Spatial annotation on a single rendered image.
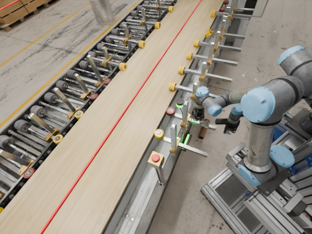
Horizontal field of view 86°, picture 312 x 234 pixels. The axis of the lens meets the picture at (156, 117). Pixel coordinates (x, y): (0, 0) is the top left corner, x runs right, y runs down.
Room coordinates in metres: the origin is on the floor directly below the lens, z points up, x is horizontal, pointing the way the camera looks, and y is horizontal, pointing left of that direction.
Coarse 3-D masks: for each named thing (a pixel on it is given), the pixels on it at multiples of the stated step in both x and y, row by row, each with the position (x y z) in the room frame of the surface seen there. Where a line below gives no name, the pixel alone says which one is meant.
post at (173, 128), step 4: (172, 124) 0.57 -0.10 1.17; (172, 128) 0.55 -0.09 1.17; (176, 128) 0.56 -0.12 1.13; (172, 132) 0.55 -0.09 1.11; (176, 132) 0.56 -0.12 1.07; (172, 136) 0.55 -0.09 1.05; (176, 136) 0.56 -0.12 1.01; (172, 140) 0.55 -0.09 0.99; (176, 140) 0.56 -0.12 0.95; (172, 144) 0.55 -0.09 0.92; (176, 144) 0.56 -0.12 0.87
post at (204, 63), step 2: (204, 62) 1.18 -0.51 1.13; (206, 62) 1.18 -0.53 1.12; (202, 64) 1.18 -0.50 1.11; (204, 64) 1.17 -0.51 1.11; (206, 64) 1.16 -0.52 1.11; (202, 66) 1.18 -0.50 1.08; (204, 66) 1.17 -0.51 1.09; (206, 66) 1.18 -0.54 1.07; (202, 68) 1.18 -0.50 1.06; (204, 68) 1.17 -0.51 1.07; (202, 70) 1.17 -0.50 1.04; (204, 70) 1.17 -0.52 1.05; (202, 72) 1.17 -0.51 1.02; (204, 72) 1.16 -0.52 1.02; (202, 74) 1.17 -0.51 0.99; (204, 74) 1.16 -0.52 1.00; (202, 76) 1.17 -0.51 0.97; (200, 82) 1.18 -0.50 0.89; (202, 82) 1.16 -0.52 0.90; (200, 84) 1.17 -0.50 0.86; (202, 84) 1.16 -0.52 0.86; (200, 86) 1.17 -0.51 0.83
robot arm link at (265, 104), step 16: (272, 80) 0.40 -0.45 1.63; (288, 80) 0.37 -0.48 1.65; (256, 96) 0.33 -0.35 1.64; (272, 96) 0.32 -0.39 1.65; (288, 96) 0.31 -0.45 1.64; (256, 112) 0.30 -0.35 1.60; (272, 112) 0.28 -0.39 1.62; (256, 128) 0.28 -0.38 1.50; (272, 128) 0.27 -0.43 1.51; (256, 144) 0.25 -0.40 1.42; (256, 160) 0.21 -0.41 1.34; (256, 176) 0.16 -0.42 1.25; (272, 176) 0.15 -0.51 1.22
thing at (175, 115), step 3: (174, 114) 0.86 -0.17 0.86; (177, 114) 0.86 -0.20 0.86; (177, 117) 0.83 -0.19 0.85; (180, 117) 0.82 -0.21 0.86; (189, 120) 0.77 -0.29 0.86; (192, 120) 0.77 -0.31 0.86; (195, 123) 0.74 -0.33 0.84; (198, 123) 0.73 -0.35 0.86; (210, 126) 0.68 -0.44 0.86; (213, 126) 0.67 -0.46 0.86; (210, 129) 0.67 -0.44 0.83; (213, 129) 0.65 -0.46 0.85
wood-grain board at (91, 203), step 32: (192, 0) 3.00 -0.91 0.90; (160, 32) 2.21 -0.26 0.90; (192, 32) 2.07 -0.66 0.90; (128, 64) 1.65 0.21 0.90; (160, 64) 1.55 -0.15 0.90; (128, 96) 1.15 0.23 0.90; (160, 96) 1.07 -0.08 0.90; (96, 128) 0.83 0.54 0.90; (128, 128) 0.78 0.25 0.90; (64, 160) 0.58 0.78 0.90; (96, 160) 0.54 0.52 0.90; (128, 160) 0.49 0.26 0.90; (32, 192) 0.38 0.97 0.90; (64, 192) 0.34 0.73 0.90; (96, 192) 0.30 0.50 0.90; (0, 224) 0.20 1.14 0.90; (32, 224) 0.17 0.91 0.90; (64, 224) 0.14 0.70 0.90; (96, 224) 0.11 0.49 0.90
